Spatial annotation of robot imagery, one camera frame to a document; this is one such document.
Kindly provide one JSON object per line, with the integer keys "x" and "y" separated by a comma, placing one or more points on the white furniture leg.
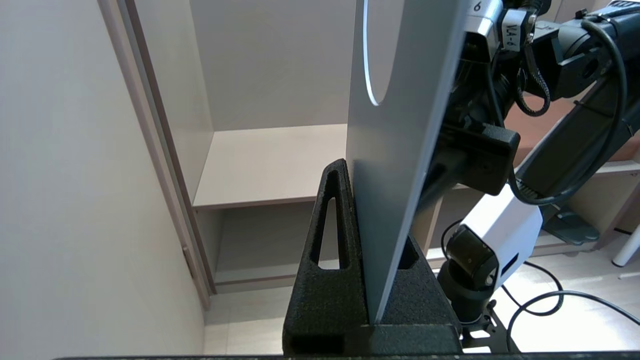
{"x": 627, "y": 252}

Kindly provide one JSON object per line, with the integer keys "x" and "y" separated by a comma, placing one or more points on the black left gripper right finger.
{"x": 425, "y": 300}

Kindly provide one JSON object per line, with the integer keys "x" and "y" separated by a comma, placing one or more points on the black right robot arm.
{"x": 575, "y": 145}

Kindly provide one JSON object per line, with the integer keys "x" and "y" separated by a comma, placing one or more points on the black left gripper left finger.
{"x": 325, "y": 300}

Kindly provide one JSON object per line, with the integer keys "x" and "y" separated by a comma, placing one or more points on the white and blue door hanger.
{"x": 395, "y": 175}

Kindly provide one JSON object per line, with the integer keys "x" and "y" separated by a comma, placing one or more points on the teal grey plastic foot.
{"x": 572, "y": 227}

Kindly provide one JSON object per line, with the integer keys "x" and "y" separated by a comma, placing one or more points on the white closet shelf board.
{"x": 270, "y": 165}

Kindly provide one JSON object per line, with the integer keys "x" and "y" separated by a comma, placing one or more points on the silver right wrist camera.
{"x": 500, "y": 25}

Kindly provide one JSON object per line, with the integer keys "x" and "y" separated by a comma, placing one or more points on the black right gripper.
{"x": 485, "y": 160}

